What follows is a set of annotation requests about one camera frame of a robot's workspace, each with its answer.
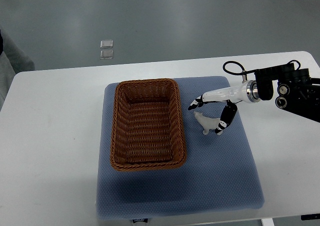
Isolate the brown wicker basket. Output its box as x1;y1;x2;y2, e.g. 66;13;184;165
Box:
109;78;187;172

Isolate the lower silver floor plate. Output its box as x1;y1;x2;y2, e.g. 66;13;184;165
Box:
100;49;114;60

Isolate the black table control panel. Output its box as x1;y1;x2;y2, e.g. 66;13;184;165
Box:
300;213;320;221

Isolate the dark label tag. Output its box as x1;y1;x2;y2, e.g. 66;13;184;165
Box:
132;218;148;224

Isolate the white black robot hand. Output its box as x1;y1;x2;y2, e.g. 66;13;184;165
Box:
188;80;256;131

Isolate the silver floor plate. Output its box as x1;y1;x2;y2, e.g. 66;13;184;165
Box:
100;49;114;60
100;39;114;49

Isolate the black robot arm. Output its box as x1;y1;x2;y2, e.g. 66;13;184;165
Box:
252;60;320;122

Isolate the blue foam mat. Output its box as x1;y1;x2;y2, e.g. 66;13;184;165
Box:
96;76;265;220

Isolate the white bear figurine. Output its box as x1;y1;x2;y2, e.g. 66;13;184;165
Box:
193;111;223;136

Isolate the upper silver floor plate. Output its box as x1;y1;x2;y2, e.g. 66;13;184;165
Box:
100;39;114;49

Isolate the person in grey trousers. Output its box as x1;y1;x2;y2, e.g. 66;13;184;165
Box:
0;26;35;109

